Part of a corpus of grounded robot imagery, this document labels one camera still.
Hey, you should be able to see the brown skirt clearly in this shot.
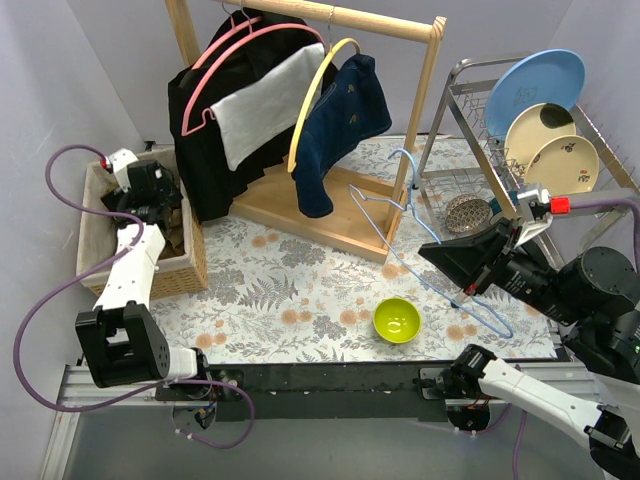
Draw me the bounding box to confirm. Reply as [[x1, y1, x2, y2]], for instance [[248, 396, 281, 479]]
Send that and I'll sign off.
[[99, 187, 189, 261]]

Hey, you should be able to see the green bowl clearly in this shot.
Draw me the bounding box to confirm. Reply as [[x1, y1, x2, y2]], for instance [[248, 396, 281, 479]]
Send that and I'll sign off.
[[373, 297, 422, 344]]

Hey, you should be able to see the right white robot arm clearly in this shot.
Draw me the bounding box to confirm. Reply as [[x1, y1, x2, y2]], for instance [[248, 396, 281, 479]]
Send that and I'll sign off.
[[419, 219, 639, 479]]

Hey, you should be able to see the black garment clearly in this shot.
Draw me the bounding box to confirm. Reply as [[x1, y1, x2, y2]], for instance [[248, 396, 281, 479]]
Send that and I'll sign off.
[[167, 9, 339, 225]]

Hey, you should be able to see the blue wire hanger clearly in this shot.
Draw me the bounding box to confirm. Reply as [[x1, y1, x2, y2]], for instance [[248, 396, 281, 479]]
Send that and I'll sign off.
[[348, 148, 515, 340]]

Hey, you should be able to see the blue plate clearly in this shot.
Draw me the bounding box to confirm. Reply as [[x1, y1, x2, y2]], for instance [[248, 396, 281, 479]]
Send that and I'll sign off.
[[484, 49, 586, 139]]

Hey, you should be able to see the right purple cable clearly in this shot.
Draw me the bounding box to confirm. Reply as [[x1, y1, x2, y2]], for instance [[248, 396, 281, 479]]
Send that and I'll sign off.
[[449, 197, 640, 480]]

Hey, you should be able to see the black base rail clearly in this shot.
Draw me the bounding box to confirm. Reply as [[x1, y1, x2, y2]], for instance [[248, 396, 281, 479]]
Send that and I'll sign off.
[[154, 359, 501, 434]]

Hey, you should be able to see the floral tablecloth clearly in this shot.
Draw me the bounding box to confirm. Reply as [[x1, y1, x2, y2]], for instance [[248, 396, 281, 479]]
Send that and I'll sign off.
[[151, 196, 556, 364]]

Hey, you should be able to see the metal dish rack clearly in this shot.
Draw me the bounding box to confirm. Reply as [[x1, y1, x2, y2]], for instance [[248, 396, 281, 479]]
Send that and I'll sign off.
[[412, 52, 640, 309]]

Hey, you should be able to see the cream plate with black spot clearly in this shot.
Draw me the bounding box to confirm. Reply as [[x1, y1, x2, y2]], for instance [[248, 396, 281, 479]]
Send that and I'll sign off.
[[504, 103, 577, 175]]

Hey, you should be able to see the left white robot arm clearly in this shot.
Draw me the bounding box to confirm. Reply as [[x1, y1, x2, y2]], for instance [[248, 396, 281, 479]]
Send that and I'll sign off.
[[75, 160, 213, 400]]

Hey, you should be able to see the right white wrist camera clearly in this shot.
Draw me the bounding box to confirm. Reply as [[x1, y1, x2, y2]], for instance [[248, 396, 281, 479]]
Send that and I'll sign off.
[[515, 183, 571, 247]]

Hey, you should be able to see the white cloth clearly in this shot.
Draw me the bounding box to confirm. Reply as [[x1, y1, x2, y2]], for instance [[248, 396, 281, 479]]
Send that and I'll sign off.
[[211, 43, 325, 171]]

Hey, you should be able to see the wicker laundry basket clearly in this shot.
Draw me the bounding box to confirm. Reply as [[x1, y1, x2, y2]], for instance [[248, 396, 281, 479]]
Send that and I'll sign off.
[[76, 162, 208, 300]]

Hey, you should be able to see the yellow hanger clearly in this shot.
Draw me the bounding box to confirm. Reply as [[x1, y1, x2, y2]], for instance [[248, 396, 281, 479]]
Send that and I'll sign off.
[[286, 6, 361, 174]]

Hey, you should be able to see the navy blue denim garment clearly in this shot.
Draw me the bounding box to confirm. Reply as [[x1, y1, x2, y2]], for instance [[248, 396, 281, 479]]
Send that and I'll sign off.
[[292, 54, 392, 219]]

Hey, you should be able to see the cream plate with flower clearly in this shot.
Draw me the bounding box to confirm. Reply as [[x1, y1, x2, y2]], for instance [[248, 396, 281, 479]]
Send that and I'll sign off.
[[524, 135, 600, 196]]

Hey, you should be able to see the patterned small bowl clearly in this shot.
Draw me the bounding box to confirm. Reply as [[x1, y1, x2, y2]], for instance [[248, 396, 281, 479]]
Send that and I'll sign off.
[[445, 195, 492, 233]]

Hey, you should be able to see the wooden clothes rack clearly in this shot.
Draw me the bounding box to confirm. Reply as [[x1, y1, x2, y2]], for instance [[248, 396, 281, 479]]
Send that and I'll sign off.
[[164, 0, 447, 265]]

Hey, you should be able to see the pink hanger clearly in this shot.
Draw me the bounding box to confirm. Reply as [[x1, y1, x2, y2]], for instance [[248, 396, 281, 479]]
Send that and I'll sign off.
[[169, 8, 325, 137]]

